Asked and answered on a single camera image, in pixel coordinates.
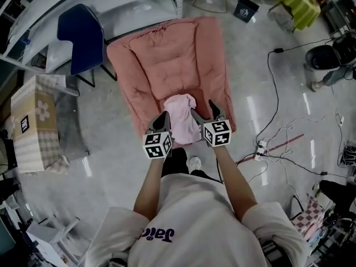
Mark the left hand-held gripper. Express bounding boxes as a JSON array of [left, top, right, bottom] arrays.
[[142, 111, 174, 160]]

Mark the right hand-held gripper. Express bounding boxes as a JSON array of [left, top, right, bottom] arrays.
[[190, 99, 233, 148]]

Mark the pink padded seat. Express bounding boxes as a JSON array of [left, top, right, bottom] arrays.
[[106, 16, 238, 145]]

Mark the person's left forearm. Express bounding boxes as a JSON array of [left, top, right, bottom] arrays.
[[133, 156, 164, 222]]

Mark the person's right forearm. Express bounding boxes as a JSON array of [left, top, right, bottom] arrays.
[[215, 144, 258, 223]]

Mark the green cloth covered table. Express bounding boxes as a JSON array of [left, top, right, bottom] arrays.
[[268, 0, 322, 33]]

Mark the pink checkered cloth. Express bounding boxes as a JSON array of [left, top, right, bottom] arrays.
[[293, 195, 327, 240]]

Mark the person's black trouser leg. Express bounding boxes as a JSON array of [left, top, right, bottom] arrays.
[[161, 147, 190, 177]]

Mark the person's white shoe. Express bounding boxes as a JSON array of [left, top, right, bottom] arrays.
[[189, 156, 202, 172]]

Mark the white power strip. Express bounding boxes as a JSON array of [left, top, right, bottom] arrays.
[[254, 139, 268, 161]]

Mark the red strip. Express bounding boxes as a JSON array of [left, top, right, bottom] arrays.
[[235, 133, 304, 165]]

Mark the person's white shirt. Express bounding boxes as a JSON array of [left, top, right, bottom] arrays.
[[84, 174, 309, 267]]

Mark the dark blue waste bin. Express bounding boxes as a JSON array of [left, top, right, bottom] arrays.
[[233, 0, 260, 23]]

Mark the blue chair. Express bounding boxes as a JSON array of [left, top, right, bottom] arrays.
[[56, 3, 117, 88]]

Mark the black power cable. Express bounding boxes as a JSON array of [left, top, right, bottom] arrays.
[[255, 37, 337, 161]]

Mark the white cable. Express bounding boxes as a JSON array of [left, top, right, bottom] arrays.
[[258, 115, 327, 205]]

